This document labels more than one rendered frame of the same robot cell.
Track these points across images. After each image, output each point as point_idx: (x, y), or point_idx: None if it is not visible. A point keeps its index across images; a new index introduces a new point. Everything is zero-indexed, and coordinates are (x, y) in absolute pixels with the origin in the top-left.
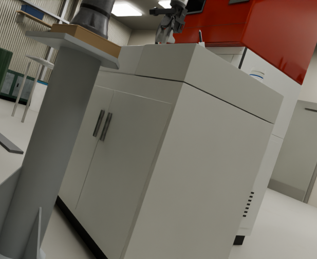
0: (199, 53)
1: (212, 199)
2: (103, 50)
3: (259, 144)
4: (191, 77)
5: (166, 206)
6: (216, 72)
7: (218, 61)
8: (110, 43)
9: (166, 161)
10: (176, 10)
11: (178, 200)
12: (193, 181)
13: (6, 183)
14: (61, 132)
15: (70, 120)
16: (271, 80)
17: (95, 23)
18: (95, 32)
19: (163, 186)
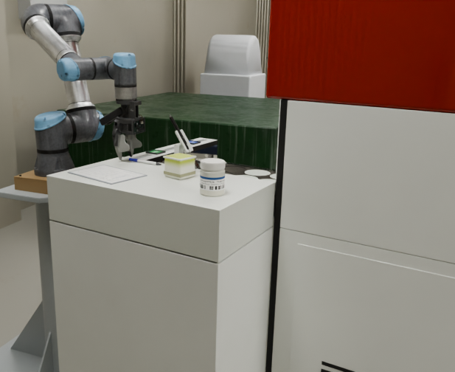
0: (53, 184)
1: (142, 368)
2: (40, 190)
3: (197, 297)
4: (55, 213)
5: (83, 360)
6: (80, 201)
7: (77, 187)
8: (43, 181)
9: (63, 307)
10: (122, 108)
11: (94, 356)
12: (105, 337)
13: (41, 305)
14: (43, 266)
15: (46, 256)
16: (389, 140)
17: (37, 165)
18: (38, 173)
19: (71, 335)
